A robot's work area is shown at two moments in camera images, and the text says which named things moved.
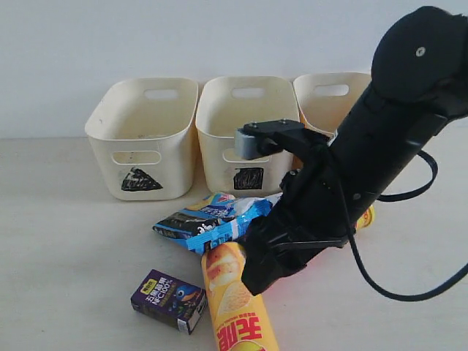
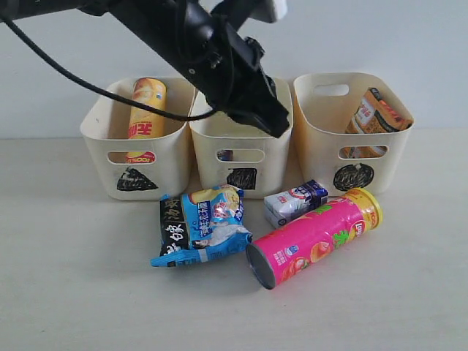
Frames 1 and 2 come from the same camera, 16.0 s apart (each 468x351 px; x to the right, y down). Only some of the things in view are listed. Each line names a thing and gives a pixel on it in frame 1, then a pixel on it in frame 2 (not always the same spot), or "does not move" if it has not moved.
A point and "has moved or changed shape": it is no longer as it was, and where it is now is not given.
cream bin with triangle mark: [142, 129] does not move
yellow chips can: [240, 320] → [145, 123]
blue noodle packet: [218, 218] has moved or changed shape
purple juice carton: [170, 301] → [225, 155]
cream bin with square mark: [226, 104] does not move
